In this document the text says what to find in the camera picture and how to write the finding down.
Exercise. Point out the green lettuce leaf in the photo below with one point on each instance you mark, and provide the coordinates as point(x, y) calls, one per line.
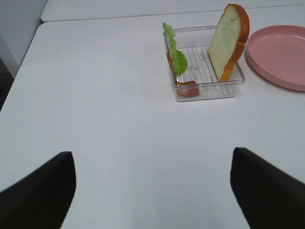
point(179, 60)

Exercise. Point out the bacon strip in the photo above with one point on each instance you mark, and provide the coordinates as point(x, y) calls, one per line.
point(187, 89)

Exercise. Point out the clear plastic left tray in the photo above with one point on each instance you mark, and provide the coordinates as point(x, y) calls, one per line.
point(194, 43)

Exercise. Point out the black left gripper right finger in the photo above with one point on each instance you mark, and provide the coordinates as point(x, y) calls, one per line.
point(268, 197)

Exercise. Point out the pink round plate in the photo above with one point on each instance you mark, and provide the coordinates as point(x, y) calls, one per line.
point(277, 53)

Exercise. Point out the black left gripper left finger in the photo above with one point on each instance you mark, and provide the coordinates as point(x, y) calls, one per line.
point(41, 199)

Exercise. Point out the bread slice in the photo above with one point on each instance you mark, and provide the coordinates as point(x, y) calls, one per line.
point(228, 42)

